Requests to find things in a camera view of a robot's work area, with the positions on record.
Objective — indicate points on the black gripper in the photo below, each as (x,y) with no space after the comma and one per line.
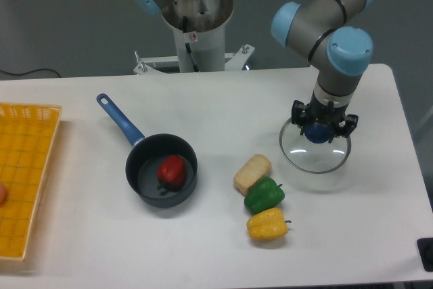
(341,124)

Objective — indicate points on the glass pot lid blue knob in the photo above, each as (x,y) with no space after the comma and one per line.
(315,158)

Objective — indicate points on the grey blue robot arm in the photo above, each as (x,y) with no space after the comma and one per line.
(318,32)

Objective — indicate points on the beige bread loaf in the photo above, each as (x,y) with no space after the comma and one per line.
(256,168)

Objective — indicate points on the green bell pepper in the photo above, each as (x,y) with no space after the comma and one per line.
(265,194)

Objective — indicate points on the yellow bell pepper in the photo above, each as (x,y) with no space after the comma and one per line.
(268,225)

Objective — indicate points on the red bell pepper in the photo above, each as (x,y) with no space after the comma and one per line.
(171,173)

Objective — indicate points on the black device at table edge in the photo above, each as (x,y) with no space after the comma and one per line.
(425,247)

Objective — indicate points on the yellow woven basket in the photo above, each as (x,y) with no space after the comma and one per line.
(28,133)

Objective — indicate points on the orange round item in basket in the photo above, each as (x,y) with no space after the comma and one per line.
(3,193)

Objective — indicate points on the dark pot blue handle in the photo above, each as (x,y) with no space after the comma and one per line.
(146,156)

